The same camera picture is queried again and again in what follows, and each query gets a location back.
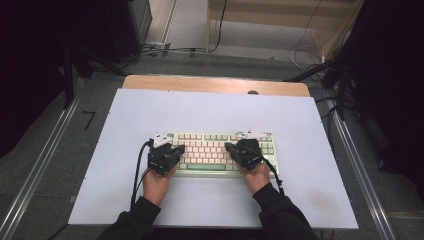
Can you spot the green and pink keyboard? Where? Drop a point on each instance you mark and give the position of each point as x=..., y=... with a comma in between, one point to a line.
x=206, y=153

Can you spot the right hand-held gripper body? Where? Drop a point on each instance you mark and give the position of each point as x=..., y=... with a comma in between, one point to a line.
x=248, y=155

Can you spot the black cabinet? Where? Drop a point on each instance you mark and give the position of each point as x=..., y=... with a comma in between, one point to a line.
x=128, y=26

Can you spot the metal floor rail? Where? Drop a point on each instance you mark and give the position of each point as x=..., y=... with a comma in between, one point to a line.
x=361, y=173
x=36, y=170

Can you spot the light wooden shelf unit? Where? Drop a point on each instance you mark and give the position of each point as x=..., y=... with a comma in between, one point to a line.
x=283, y=15

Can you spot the person's left hand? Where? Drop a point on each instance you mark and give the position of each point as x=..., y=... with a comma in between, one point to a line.
x=156, y=186

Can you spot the person's right hand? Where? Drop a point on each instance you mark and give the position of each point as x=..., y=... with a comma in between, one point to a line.
x=255, y=178

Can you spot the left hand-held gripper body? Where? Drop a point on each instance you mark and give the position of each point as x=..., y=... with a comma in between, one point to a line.
x=161, y=158

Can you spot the white table cover board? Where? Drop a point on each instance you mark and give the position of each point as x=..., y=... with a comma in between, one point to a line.
x=206, y=110

